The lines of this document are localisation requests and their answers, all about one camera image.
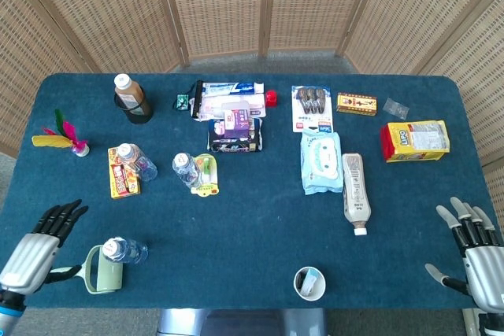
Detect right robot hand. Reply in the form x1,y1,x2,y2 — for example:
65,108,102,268
424,196,504,313

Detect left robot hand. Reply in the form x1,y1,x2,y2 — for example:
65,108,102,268
0,198,90,296

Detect clear Ganten water bottle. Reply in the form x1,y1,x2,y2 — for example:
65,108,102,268
172,152,202,190
102,236,150,265
117,142,158,183

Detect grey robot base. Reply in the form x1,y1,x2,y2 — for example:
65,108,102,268
156,307,328,336

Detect yellow curry box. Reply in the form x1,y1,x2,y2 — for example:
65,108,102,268
107,146,142,200

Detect colourful feather shuttlecock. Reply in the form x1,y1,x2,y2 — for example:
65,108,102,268
31,109,91,158

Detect yellow red snack bag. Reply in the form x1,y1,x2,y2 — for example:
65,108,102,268
380,120,451,164

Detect grey lying bottle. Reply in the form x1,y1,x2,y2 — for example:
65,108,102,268
341,152,372,237

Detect white paper cup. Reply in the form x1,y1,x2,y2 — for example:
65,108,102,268
293,266,327,302

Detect blue white sachet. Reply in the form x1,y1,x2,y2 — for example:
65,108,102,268
301,268,322,296

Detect black mesh pen holder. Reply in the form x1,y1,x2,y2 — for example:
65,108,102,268
113,90,154,125

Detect small clear plastic bag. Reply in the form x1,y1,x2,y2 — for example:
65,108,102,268
383,97,410,120

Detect light blue wet wipes pack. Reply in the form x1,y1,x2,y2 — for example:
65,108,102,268
300,129,344,196

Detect brown juice bottle white cap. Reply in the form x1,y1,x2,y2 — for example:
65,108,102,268
113,73,153,116

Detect lip balm blister card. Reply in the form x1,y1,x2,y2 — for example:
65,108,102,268
191,153,221,198

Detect small yellow red carton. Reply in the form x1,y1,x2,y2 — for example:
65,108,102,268
336,92,378,117

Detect blue carpet table cover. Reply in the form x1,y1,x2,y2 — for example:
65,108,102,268
0,72,497,310

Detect small green packet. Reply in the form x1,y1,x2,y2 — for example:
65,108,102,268
172,93,191,112

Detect hair clips on white card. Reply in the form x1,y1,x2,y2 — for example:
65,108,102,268
291,84,334,134

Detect black pouch slider bar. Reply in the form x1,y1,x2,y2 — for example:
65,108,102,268
190,79,204,119

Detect black sanitary pad pack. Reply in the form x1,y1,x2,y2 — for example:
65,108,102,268
207,117,264,153

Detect clear pink zip pouch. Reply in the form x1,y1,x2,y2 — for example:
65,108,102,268
195,91,267,121

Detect purple small box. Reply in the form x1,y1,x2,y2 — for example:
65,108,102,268
222,102,253,139

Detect white blue toothpaste box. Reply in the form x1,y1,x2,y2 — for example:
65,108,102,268
201,80,265,96

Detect woven wicker folding screen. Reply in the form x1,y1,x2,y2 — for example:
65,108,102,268
0,0,504,242

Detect pale green handled mug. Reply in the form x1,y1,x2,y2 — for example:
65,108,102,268
76,244,125,294

